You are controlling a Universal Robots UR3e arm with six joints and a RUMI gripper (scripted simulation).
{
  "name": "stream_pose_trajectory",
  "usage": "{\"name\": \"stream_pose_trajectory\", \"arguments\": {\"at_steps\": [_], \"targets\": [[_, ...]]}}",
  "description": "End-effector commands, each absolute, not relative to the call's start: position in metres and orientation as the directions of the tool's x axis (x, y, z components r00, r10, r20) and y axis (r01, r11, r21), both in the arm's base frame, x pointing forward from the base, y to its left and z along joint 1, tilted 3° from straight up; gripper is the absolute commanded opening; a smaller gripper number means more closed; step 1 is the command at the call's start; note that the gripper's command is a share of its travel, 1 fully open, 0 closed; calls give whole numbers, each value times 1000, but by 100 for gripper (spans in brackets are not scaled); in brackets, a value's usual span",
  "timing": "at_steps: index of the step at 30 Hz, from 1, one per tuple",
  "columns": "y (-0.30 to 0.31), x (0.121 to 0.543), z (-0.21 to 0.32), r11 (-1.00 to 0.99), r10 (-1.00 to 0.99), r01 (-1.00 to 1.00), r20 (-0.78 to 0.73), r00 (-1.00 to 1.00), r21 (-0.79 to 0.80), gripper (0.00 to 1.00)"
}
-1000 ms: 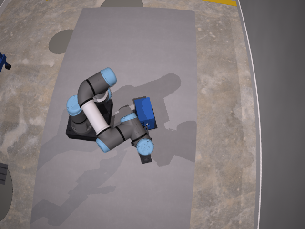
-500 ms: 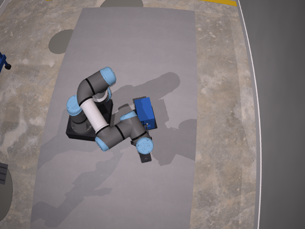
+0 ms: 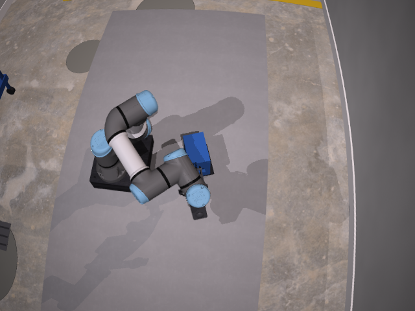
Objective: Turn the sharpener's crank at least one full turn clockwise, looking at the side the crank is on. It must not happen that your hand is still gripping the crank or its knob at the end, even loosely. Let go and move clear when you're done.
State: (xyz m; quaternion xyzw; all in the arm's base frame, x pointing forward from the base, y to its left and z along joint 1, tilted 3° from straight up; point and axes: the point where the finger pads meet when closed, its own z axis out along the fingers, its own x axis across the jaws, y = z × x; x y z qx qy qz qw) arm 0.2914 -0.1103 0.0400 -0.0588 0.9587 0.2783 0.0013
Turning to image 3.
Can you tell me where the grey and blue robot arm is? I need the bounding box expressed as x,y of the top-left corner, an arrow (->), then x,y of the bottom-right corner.
90,90 -> 210,220

